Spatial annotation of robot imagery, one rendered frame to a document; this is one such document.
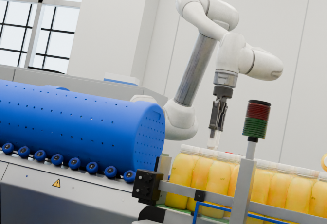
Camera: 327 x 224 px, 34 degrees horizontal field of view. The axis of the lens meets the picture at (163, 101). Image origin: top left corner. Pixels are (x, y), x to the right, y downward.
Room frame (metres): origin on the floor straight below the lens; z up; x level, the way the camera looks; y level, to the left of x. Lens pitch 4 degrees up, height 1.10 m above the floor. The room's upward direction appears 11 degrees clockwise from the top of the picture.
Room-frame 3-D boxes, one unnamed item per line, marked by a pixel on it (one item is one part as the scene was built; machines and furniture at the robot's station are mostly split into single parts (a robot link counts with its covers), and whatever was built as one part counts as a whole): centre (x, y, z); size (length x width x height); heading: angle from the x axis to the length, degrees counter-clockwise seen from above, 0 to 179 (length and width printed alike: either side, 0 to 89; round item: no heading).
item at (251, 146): (1.44, -0.26, 1.18); 0.06 x 0.06 x 0.16
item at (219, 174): (1.71, -0.22, 1.00); 0.07 x 0.07 x 0.19
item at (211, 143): (2.00, -0.21, 1.15); 0.03 x 0.01 x 0.07; 68
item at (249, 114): (1.44, -0.26, 1.23); 0.06 x 0.06 x 0.04
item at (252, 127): (1.44, -0.26, 1.18); 0.06 x 0.06 x 0.05
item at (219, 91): (2.03, -0.22, 1.31); 0.08 x 0.07 x 0.09; 158
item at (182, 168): (1.76, -0.10, 1.00); 0.07 x 0.07 x 0.19
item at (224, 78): (2.02, -0.22, 1.38); 0.09 x 0.09 x 0.06
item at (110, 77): (3.97, 0.34, 1.48); 0.24 x 0.12 x 0.08; 77
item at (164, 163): (1.92, -0.04, 0.99); 0.10 x 0.02 x 0.12; 157
